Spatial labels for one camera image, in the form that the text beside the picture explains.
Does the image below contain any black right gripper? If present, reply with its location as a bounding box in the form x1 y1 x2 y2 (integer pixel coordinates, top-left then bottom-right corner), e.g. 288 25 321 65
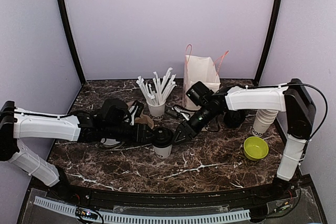
171 105 219 145

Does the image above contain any black cup lid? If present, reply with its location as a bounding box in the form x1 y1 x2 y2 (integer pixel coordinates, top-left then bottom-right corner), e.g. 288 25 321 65
152 127 173 148

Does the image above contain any white paper cup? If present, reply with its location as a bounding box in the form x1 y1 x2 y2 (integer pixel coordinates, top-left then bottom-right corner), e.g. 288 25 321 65
152 142 172 158

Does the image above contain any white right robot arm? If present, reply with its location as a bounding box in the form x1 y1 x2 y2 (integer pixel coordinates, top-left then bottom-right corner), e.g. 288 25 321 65
172 79 317 200

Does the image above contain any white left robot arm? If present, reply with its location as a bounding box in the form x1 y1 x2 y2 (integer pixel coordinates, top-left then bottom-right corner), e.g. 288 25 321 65
1 98 155 201

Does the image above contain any cardboard cup carrier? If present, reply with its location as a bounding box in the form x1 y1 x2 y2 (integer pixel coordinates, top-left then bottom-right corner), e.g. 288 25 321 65
135 113 154 129

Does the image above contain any paper cup holding straws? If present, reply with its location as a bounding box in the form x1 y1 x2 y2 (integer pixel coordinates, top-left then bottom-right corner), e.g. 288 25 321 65
148 103 165 121

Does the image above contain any white fluted dish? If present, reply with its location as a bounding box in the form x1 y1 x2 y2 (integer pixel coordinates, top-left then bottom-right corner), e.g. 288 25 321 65
98 138 124 150

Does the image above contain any bundle of wrapped straws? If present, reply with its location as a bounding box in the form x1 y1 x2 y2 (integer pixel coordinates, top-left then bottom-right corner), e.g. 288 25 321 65
136 67 177 106

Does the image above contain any stack of black lids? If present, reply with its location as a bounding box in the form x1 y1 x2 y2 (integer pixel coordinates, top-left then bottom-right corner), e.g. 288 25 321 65
223 110 246 129

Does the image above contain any white paper bag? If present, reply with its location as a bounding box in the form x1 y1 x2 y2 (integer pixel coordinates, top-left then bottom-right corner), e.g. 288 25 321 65
182 44 229 110

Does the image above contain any green bowl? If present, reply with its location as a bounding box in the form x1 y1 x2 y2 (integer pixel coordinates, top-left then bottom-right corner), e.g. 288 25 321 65
243 136 269 161

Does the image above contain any stack of white paper cups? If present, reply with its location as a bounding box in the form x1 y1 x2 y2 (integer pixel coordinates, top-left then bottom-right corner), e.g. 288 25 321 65
251 109 278 137

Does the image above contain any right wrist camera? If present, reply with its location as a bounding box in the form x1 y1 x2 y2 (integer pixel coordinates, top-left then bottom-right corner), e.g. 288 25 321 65
165 104 191 121

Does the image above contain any white cable duct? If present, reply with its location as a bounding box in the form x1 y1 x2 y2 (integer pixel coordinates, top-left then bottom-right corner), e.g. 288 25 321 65
34 196 251 223

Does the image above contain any left black frame post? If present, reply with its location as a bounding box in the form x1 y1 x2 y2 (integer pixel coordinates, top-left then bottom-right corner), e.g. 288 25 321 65
57 0 86 85

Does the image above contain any black frame post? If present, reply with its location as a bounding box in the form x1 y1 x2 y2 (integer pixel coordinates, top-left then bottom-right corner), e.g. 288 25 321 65
254 0 281 85
57 0 86 85

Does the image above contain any right black frame post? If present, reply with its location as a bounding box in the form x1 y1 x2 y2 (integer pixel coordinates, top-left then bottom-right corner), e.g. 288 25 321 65
254 0 281 85

